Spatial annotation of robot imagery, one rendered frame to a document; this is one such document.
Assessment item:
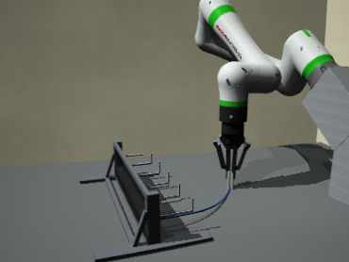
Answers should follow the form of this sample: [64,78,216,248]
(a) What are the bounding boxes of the black patch panel rack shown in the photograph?
[79,140,212,262]

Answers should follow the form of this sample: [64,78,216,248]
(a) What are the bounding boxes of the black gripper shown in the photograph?
[213,123,251,189]

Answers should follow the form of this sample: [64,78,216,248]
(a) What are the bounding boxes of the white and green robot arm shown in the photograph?
[195,0,340,124]

